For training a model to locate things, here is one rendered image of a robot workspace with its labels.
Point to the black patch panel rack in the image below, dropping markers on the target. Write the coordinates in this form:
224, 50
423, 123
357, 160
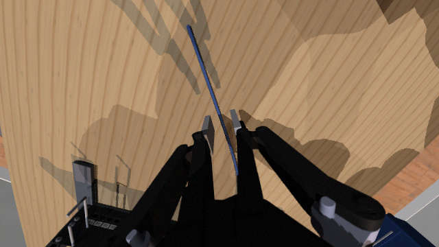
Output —
77, 232

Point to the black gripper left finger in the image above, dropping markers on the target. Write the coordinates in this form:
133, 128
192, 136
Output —
147, 223

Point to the blue cable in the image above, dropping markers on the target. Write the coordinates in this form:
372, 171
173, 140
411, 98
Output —
212, 94

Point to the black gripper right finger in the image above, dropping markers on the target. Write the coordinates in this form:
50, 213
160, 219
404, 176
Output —
341, 215

